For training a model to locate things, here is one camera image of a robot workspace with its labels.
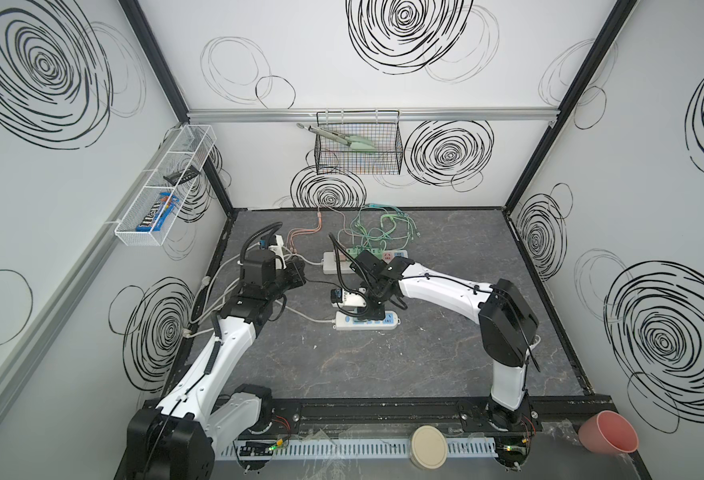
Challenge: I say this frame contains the blue candy packet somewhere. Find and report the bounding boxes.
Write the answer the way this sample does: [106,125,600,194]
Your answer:
[135,192,178,232]

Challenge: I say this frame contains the black wire wall basket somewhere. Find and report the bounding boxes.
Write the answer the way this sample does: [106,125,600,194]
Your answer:
[311,109,405,176]

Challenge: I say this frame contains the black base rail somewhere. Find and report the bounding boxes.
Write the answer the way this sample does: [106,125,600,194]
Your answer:
[270,395,616,432]

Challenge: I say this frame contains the white blue power strip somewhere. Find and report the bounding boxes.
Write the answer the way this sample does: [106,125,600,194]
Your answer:
[334,311,400,331]

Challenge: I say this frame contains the green kitchen tongs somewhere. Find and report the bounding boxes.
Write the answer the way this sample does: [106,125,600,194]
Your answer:
[296,123,378,152]

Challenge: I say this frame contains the teal charging cable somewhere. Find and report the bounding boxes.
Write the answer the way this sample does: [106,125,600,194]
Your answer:
[351,203,407,250]

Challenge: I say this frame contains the white wire wall shelf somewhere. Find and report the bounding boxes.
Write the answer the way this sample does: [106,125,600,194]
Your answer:
[115,124,216,247]

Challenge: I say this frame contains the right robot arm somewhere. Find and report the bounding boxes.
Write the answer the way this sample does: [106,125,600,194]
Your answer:
[331,251,540,431]

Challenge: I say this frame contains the black remote control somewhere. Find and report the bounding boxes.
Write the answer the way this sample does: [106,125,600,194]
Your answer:
[163,165,200,186]

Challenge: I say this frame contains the pink plastic cup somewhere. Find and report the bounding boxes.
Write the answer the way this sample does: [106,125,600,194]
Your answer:
[578,410,639,455]

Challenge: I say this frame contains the white multicolour power strip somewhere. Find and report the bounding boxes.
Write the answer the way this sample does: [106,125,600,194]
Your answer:
[322,249,409,275]

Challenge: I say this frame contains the green charger plug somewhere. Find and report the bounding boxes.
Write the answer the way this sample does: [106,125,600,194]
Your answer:
[370,248,385,260]

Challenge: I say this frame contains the white slotted cable duct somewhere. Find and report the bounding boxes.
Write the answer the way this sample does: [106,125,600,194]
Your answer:
[219,437,498,461]

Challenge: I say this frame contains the white power strip cord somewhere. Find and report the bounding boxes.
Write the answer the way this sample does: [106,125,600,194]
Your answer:
[180,251,336,340]

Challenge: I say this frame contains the light green charging cable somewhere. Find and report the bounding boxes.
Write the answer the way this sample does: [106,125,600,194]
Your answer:
[336,209,422,253]

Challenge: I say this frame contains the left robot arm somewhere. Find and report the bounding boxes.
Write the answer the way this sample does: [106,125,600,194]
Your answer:
[124,223,307,479]

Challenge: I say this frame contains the beige round lid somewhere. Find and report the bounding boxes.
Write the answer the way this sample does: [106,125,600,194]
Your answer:
[410,425,448,470]

